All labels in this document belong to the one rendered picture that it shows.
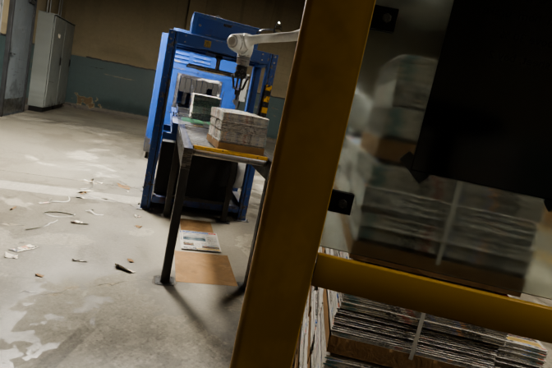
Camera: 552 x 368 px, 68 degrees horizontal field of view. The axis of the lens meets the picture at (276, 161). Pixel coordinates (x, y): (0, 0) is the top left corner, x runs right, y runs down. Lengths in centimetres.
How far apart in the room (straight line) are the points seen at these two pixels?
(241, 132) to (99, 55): 898
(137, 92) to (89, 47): 150
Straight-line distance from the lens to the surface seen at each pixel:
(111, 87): 1116
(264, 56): 372
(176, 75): 594
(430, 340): 107
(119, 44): 1117
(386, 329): 103
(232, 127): 241
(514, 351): 150
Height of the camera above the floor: 114
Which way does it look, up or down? 8 degrees down
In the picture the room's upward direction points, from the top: 12 degrees clockwise
